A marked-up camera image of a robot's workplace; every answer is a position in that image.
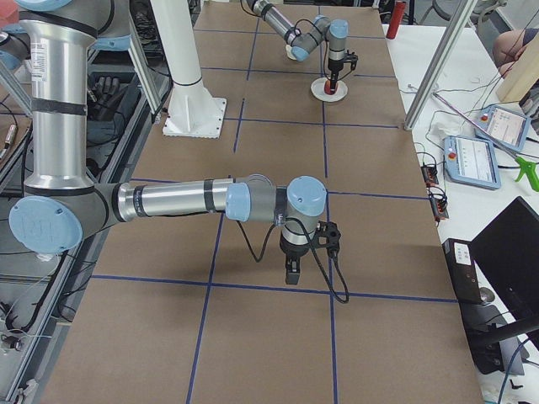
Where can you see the red yellow apple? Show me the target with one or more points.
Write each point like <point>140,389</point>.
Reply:
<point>326,88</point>

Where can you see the white round plate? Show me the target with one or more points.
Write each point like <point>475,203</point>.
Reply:
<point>318,92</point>

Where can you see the white bowl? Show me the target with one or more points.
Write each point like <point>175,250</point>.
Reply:
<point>289,53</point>

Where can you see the red cylinder bottle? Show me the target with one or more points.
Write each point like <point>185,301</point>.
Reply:
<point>396,19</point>

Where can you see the brown paper table cover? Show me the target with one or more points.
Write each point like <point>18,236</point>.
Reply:
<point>197,310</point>

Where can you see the far orange circuit board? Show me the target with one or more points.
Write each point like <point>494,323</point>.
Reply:
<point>429,169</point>

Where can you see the orange circuit board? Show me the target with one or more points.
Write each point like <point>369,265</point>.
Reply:
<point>438,202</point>
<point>429,169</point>

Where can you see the near teach pendant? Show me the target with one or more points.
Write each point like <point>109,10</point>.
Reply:
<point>471,161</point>

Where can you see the teach pendant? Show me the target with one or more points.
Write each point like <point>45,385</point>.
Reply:
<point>471,161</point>
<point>505,125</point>

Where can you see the near orange circuit board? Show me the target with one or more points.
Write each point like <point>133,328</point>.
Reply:
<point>438,202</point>

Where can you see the black electronics box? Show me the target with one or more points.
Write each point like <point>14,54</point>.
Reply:
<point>462,270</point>

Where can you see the far teach pendant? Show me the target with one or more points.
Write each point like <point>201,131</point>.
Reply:
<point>505,125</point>

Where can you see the black laptop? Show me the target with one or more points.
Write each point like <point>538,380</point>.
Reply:
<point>506,251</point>

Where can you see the white camera pole base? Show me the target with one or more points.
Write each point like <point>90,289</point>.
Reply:
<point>192,111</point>

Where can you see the aluminium frame post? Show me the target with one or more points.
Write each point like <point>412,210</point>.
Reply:
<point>444,49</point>

